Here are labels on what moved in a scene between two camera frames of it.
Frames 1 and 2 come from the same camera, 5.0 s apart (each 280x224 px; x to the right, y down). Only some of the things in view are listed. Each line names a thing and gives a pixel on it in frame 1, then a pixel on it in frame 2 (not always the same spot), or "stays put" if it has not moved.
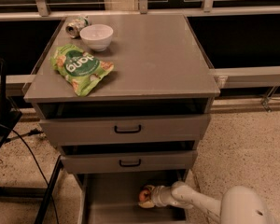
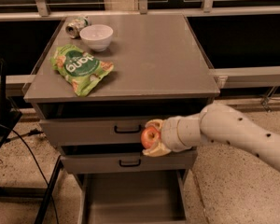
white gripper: x=158 y=195 → x=169 y=133
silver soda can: x=74 y=26 stays put
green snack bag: x=80 y=70 stays put
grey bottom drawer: x=113 y=198 stays put
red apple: x=145 y=195 → x=149 y=137
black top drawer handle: x=127 y=132 stays put
